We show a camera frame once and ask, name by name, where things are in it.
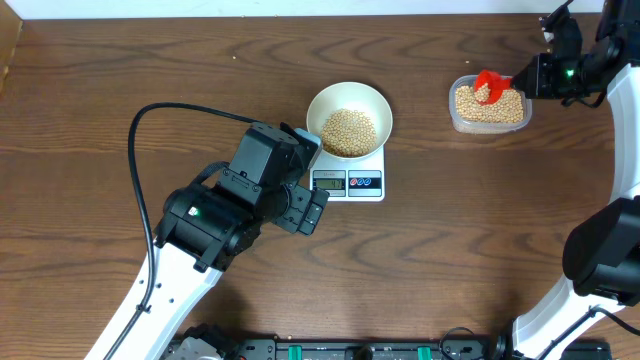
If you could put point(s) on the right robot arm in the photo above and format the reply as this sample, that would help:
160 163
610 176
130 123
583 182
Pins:
601 255

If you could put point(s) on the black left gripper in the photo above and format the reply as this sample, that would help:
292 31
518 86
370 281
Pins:
305 209

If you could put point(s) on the pile of soybeans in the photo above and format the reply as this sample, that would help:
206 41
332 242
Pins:
353 133

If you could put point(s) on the white digital kitchen scale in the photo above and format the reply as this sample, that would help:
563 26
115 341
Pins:
350 179

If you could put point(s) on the clear plastic container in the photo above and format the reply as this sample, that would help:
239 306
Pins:
467 128

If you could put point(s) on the red plastic measuring scoop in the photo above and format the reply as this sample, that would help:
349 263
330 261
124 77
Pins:
495 83

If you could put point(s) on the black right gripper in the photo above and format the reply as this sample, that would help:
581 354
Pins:
539 88

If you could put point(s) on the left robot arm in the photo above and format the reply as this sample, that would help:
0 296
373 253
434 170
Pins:
204 226

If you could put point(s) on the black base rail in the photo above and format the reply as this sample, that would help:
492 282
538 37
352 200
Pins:
209 342

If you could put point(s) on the cream ceramic bowl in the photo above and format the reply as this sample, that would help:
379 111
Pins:
349 95

